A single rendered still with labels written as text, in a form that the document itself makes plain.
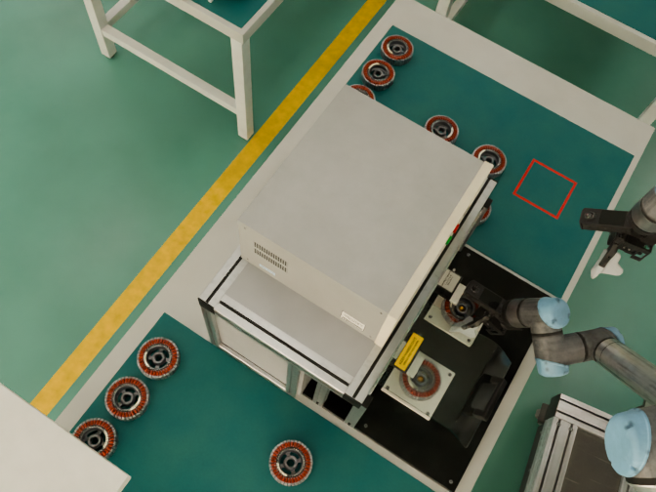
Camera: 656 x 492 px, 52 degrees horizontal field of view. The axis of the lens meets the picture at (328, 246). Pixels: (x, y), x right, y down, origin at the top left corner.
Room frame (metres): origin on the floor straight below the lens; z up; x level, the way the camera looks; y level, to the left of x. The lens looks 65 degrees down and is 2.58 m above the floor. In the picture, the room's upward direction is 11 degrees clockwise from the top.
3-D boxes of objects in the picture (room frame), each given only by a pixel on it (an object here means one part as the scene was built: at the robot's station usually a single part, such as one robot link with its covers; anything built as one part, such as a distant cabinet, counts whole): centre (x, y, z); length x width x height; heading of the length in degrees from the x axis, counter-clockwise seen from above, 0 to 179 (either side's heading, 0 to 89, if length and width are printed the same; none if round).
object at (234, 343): (0.44, 0.14, 0.91); 0.28 x 0.03 x 0.32; 67
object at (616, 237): (0.76, -0.67, 1.29); 0.09 x 0.08 x 0.12; 76
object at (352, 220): (0.72, -0.07, 1.22); 0.44 x 0.39 x 0.20; 157
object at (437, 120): (1.30, -0.29, 0.77); 0.11 x 0.11 x 0.04
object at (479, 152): (1.22, -0.46, 0.77); 0.11 x 0.11 x 0.04
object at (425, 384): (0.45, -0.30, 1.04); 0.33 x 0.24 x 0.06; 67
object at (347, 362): (0.71, -0.06, 1.09); 0.68 x 0.44 x 0.05; 157
